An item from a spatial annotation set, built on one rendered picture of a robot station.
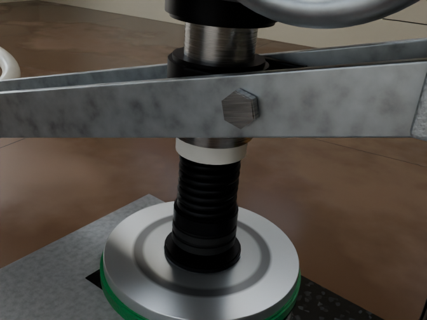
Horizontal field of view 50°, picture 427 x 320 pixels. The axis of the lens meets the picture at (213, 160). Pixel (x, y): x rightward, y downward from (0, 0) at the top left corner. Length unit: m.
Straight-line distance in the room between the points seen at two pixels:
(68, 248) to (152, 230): 0.10
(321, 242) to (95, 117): 1.82
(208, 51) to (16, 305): 0.30
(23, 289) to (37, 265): 0.04
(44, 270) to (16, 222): 1.71
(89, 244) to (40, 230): 1.60
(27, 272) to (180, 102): 0.26
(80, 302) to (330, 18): 0.37
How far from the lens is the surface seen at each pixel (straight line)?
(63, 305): 0.49
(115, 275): 0.48
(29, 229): 2.19
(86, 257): 0.55
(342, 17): 0.21
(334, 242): 2.21
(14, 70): 0.89
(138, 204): 0.64
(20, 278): 0.53
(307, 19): 0.22
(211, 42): 0.39
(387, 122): 0.32
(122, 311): 0.47
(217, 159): 0.42
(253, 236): 0.54
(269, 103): 0.34
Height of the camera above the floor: 1.20
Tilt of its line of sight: 25 degrees down
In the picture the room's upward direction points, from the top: 5 degrees clockwise
